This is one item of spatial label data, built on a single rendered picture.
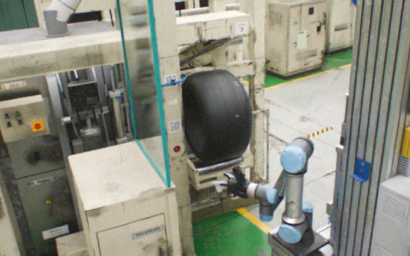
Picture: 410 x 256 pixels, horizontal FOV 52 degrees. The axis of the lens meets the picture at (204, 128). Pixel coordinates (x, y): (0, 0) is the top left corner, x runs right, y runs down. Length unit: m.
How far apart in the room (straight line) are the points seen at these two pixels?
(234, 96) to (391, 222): 1.11
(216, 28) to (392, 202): 1.53
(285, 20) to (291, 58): 0.65
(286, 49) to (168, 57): 4.80
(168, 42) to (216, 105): 0.46
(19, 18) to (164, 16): 9.28
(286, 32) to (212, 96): 4.66
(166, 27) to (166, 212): 1.05
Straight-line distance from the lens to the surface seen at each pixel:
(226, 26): 2.86
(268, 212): 2.25
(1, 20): 11.48
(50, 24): 2.58
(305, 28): 7.32
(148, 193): 1.87
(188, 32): 2.75
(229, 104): 2.50
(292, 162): 1.98
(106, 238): 1.92
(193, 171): 2.65
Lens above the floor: 2.27
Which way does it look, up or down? 24 degrees down
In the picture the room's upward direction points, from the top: 3 degrees counter-clockwise
